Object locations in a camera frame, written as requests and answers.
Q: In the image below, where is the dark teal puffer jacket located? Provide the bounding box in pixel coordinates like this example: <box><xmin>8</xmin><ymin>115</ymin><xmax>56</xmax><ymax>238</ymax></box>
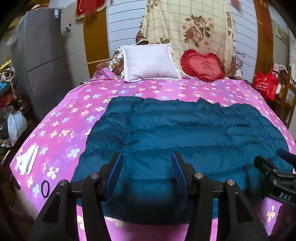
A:
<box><xmin>72</xmin><ymin>96</ymin><xmax>293</xmax><ymax>225</ymax></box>

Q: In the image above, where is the wooden shelf rack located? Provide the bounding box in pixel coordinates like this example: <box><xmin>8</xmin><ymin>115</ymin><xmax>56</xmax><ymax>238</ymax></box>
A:
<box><xmin>272</xmin><ymin>66</ymin><xmax>295</xmax><ymax>128</ymax></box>

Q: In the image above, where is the pink floral bed sheet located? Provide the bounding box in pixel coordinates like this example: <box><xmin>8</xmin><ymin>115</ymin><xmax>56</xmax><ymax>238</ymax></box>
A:
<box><xmin>11</xmin><ymin>69</ymin><xmax>295</xmax><ymax>240</ymax></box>

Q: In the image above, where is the white tissue packet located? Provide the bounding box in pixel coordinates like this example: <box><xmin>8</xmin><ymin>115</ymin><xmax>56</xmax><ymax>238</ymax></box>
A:
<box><xmin>15</xmin><ymin>144</ymin><xmax>39</xmax><ymax>175</ymax></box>

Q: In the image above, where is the red shopping bag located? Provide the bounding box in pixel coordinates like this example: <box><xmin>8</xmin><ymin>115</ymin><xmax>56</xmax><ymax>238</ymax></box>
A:
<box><xmin>252</xmin><ymin>70</ymin><xmax>279</xmax><ymax>101</ymax></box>

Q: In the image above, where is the white plastic bag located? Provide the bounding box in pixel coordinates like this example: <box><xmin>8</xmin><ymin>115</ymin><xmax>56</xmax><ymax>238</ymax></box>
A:
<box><xmin>7</xmin><ymin>105</ymin><xmax>28</xmax><ymax>146</ymax></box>

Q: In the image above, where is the red heart-shaped cushion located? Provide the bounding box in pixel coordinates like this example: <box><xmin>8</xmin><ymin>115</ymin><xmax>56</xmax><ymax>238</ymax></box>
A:
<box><xmin>180</xmin><ymin>49</ymin><xmax>226</xmax><ymax>82</ymax></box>

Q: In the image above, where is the grey refrigerator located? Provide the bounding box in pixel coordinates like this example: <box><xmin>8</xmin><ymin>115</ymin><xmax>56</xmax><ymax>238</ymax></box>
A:
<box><xmin>11</xmin><ymin>1</ymin><xmax>91</xmax><ymax>121</ymax></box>

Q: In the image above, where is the cream rose-print quilt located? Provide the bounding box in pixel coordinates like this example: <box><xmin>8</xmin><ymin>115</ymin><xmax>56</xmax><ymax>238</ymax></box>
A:
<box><xmin>140</xmin><ymin>0</ymin><xmax>235</xmax><ymax>74</ymax></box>

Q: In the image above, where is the white square pillow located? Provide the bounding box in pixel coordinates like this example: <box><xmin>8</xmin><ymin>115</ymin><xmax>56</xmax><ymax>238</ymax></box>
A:
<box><xmin>121</xmin><ymin>44</ymin><xmax>181</xmax><ymax>82</ymax></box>

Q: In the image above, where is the brown floral blanket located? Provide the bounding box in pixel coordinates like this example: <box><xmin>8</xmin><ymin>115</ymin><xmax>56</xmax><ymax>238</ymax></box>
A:
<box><xmin>93</xmin><ymin>47</ymin><xmax>125</xmax><ymax>78</ymax></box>

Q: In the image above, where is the black hair tie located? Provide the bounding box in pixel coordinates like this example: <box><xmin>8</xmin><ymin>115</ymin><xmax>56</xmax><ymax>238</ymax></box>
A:
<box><xmin>41</xmin><ymin>180</ymin><xmax>50</xmax><ymax>199</ymax></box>

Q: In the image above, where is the white wall socket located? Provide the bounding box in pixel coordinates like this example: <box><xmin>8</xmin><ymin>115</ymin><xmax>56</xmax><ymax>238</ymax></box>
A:
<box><xmin>65</xmin><ymin>23</ymin><xmax>71</xmax><ymax>33</ymax></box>

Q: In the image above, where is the red wall hanging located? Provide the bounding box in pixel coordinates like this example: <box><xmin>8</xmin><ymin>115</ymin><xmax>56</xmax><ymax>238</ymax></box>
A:
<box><xmin>75</xmin><ymin>0</ymin><xmax>107</xmax><ymax>20</ymax></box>

